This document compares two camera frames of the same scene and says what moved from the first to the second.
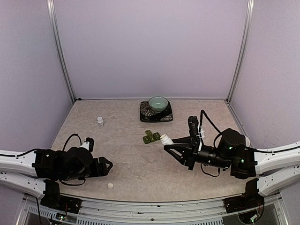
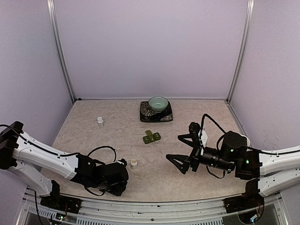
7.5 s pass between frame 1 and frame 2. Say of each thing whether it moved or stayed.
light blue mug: stayed
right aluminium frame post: stayed
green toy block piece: stayed
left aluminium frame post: stayed
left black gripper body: moved
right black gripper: moved
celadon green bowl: stayed
